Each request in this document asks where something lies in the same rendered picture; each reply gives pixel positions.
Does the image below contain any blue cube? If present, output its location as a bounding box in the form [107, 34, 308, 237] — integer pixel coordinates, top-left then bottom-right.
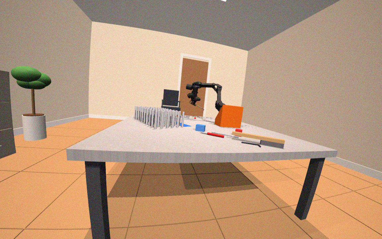
[195, 124, 206, 132]

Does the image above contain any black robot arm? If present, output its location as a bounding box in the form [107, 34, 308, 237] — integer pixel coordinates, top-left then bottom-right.
[186, 81, 225, 111]

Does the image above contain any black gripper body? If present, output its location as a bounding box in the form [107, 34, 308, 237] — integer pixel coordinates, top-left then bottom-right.
[192, 91, 200, 101]

